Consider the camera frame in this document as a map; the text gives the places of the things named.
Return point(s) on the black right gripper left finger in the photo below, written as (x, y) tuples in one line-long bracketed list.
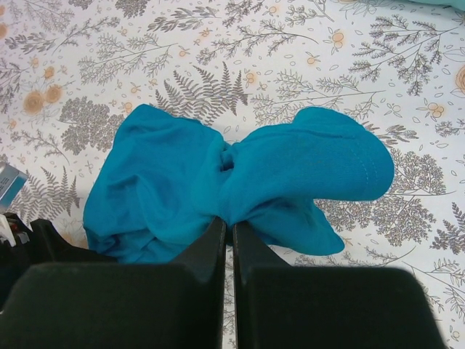
[(178, 304)]

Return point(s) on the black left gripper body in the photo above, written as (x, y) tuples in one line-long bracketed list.
[(22, 247)]

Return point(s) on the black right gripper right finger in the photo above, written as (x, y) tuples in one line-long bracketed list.
[(281, 306)]

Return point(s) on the blue t shirt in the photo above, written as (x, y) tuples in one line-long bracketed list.
[(166, 178)]

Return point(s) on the floral patterned table mat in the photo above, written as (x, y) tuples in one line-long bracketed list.
[(71, 71)]

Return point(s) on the folded mint green t shirt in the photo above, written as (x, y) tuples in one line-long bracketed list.
[(458, 4)]

